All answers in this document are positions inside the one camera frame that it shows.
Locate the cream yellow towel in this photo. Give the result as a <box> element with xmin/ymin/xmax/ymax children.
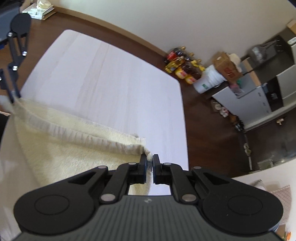
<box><xmin>1</xmin><ymin>96</ymin><xmax>152</xmax><ymax>200</ymax></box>

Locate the white box on floor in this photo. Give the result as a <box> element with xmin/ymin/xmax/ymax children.
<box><xmin>22</xmin><ymin>0</ymin><xmax>56</xmax><ymax>21</ymax></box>

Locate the white grey cabinet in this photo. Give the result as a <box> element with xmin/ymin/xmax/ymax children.
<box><xmin>212</xmin><ymin>45</ymin><xmax>295</xmax><ymax>131</ymax></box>

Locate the white plastic bucket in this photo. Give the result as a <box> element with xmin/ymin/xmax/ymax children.
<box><xmin>193</xmin><ymin>65</ymin><xmax>227</xmax><ymax>94</ymax></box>

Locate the cardboard box with red print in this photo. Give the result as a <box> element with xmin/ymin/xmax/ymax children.
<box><xmin>212</xmin><ymin>52</ymin><xmax>242</xmax><ymax>84</ymax></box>

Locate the straw hat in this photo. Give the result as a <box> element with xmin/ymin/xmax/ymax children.
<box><xmin>228</xmin><ymin>53</ymin><xmax>242</xmax><ymax>73</ymax></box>

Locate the cooking oil bottles group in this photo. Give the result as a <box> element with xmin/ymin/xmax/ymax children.
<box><xmin>164</xmin><ymin>46</ymin><xmax>206</xmax><ymax>84</ymax></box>

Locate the grey hanging bag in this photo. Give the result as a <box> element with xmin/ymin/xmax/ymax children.
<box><xmin>248</xmin><ymin>41</ymin><xmax>278</xmax><ymax>64</ymax></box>

